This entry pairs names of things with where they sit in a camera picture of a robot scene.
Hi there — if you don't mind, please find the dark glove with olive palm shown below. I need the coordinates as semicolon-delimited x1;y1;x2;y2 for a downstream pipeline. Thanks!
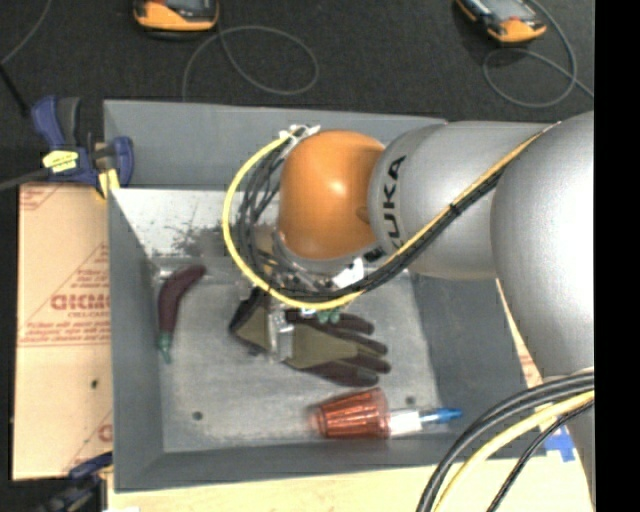
228;287;393;389

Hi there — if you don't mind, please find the grey metal bin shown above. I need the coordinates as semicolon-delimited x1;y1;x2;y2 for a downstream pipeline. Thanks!
102;99;551;492

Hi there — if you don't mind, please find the purple toy eggplant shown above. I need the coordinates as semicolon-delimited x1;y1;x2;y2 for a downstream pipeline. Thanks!
156;264;208;365

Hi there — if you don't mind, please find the brown cardboard board red print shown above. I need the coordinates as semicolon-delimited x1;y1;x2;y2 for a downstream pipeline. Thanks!
10;182;114;481

